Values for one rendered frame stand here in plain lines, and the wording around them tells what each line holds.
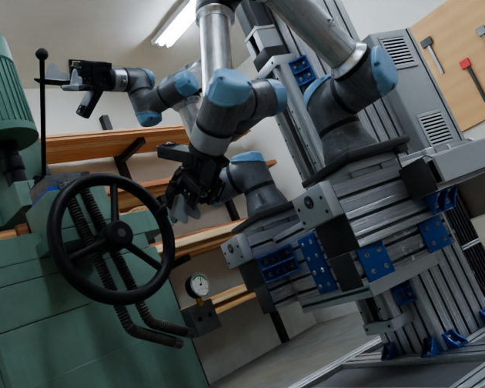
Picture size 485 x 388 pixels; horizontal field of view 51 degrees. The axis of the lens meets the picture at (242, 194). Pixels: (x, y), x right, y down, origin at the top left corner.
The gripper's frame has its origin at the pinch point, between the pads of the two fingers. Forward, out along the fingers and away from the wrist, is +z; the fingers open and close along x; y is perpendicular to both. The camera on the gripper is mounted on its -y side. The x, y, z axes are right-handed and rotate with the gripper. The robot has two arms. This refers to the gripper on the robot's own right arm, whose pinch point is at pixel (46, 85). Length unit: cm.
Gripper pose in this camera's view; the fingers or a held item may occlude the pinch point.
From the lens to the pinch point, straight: 154.1
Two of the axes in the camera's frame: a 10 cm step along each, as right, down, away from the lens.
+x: 7.4, 2.7, -6.2
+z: -6.7, 1.4, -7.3
